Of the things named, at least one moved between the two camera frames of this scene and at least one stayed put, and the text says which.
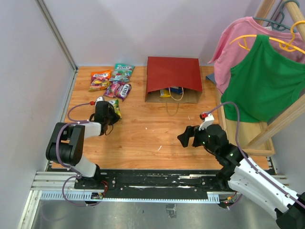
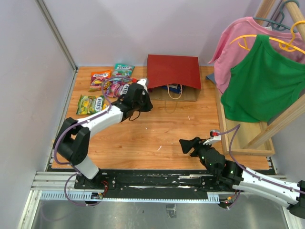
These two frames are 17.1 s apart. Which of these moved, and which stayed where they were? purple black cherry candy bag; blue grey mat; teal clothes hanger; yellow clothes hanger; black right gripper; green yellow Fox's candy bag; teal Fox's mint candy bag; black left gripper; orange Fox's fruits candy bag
Moved: black left gripper; green yellow Fox's candy bag; black right gripper
Stayed: yellow clothes hanger; teal clothes hanger; blue grey mat; purple black cherry candy bag; teal Fox's mint candy bag; orange Fox's fruits candy bag
